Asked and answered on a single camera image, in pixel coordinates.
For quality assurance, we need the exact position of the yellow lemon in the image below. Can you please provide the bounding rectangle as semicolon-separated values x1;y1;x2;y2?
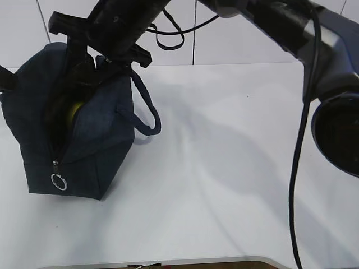
66;102;84;126

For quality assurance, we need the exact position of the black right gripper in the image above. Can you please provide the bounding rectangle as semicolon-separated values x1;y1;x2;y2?
49;1;153;73

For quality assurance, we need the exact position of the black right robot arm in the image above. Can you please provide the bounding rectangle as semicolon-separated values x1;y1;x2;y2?
48;1;358;176

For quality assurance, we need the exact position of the navy blue fabric bag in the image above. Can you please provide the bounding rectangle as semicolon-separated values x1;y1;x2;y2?
1;42;161;200

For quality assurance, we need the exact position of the silver zipper pull ring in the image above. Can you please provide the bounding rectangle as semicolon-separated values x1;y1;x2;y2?
50;160;68;192

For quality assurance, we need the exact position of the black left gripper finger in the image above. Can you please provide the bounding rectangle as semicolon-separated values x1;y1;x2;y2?
0;66;17;92

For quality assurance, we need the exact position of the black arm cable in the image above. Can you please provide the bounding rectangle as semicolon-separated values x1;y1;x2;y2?
145;0;322;269

